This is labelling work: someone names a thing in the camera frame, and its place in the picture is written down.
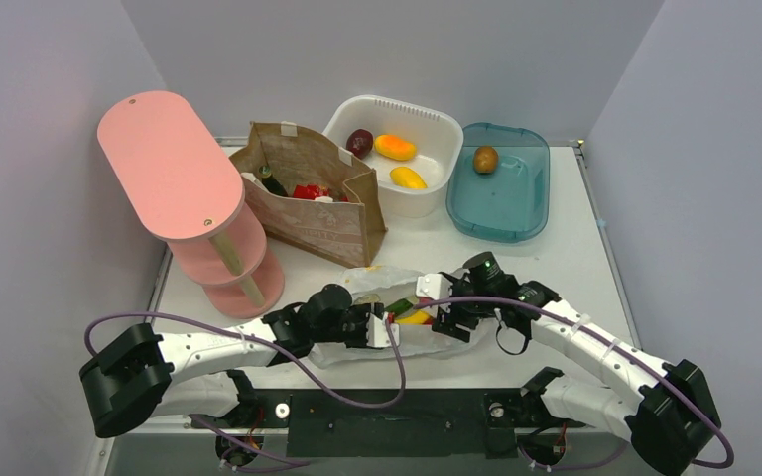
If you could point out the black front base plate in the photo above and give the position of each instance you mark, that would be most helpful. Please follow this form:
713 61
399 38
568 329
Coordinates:
425 423

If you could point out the orange yellow mango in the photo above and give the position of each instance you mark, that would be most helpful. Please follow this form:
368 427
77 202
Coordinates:
395 148

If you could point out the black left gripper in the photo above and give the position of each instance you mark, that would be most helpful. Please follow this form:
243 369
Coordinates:
362 310

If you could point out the pink tiered shelf stand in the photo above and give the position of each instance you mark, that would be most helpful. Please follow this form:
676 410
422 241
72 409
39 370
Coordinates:
187 193

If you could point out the teal transparent plastic tub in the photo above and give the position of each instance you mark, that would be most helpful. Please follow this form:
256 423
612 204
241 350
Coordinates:
509 204

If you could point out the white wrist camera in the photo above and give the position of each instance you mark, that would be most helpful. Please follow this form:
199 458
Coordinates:
382 332
433 286

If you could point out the white plastic grocery bag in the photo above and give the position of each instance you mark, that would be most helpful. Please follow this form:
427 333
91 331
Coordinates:
387 284

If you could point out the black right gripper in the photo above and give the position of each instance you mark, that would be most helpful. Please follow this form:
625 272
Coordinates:
448 318

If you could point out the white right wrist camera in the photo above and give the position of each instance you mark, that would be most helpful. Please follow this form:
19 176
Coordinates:
433 286

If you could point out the brown kiwi fruit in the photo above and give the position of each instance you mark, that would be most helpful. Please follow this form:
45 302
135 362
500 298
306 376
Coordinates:
485 160

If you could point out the red package in paper bag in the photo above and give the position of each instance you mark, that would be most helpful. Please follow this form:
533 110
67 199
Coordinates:
319 193

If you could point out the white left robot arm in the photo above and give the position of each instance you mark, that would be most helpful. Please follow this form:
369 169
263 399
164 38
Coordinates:
144 373

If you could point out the dark green bottle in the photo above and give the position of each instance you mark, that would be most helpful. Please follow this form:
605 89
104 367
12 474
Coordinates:
270 182

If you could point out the dark red plum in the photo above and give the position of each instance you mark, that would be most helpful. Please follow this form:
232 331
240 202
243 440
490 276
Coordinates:
360 143

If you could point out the green cucumber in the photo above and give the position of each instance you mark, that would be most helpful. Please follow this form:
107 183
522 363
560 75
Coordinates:
401 306

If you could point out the white plastic basket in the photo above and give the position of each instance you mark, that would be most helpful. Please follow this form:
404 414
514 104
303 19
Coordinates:
437 136

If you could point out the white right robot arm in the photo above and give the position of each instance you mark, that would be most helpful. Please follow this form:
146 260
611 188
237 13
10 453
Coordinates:
665 411

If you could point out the brown paper grocery bag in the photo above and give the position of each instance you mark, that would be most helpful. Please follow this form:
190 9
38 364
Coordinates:
347 230

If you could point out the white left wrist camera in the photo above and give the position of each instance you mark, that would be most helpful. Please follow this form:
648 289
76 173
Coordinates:
382 332

